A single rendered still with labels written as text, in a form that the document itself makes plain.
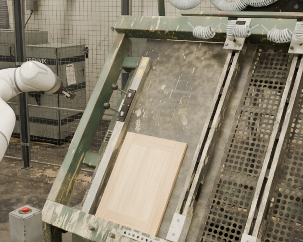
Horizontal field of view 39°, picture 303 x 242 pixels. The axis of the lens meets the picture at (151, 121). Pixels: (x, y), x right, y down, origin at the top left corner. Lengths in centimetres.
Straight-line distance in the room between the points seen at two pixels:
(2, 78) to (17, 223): 84
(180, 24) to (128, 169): 86
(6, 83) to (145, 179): 88
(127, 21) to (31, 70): 113
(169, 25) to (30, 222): 131
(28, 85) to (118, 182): 82
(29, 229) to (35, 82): 87
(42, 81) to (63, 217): 91
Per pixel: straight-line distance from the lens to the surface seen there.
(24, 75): 171
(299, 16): 209
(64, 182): 248
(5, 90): 176
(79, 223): 233
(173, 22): 252
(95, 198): 234
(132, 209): 221
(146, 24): 261
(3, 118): 144
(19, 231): 232
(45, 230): 254
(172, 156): 220
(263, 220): 194
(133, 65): 267
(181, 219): 202
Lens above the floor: 192
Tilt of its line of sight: 14 degrees down
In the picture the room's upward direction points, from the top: 1 degrees clockwise
